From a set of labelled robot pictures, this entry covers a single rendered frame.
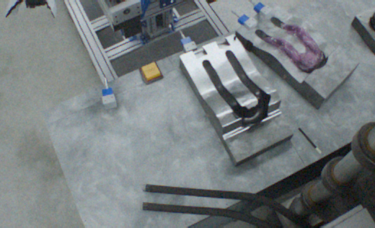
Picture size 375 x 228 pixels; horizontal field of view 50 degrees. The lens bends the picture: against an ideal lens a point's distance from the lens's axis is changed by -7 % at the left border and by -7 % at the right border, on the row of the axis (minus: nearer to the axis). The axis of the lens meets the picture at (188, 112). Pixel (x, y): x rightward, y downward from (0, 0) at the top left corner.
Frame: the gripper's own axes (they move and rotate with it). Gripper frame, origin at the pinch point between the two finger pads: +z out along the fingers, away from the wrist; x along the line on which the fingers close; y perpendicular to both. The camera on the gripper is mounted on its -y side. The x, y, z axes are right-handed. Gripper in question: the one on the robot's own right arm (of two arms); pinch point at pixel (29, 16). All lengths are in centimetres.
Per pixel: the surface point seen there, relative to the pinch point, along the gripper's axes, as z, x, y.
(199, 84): -6, -58, 50
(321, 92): 1, -107, 40
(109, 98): -3, -23, 58
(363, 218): 61, -83, -13
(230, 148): 21, -69, 51
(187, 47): -26, -55, 54
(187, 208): 43, -52, 53
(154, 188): 35, -40, 57
